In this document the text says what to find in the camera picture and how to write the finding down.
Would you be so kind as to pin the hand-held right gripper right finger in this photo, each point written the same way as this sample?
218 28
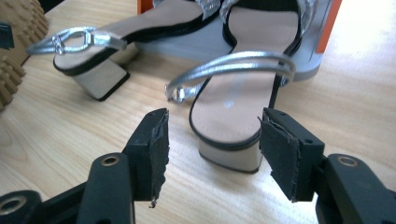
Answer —
289 155

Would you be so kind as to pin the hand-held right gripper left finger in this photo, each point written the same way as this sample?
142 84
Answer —
144 161

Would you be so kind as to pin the tan suede boot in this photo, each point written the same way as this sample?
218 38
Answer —
28 18

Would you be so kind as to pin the gray shoe rack orange legs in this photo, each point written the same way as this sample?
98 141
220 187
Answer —
193 46

